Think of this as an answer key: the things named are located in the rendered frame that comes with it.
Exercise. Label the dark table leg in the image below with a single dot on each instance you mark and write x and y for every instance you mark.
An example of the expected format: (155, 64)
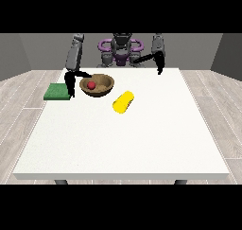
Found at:
(61, 182)
(181, 182)

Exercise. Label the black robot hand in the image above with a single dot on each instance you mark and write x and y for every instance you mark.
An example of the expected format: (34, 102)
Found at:
(70, 82)
(159, 61)

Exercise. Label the brown wooden bowl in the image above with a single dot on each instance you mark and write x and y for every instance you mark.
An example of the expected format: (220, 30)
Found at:
(98, 86)

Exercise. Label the grey robot trunk purple rings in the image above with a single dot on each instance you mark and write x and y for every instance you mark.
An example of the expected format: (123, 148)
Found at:
(120, 52)

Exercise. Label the green square pad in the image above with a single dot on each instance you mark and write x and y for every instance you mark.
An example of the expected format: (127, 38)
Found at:
(57, 92)

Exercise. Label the small red ball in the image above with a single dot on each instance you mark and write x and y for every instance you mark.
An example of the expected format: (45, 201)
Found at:
(91, 85)

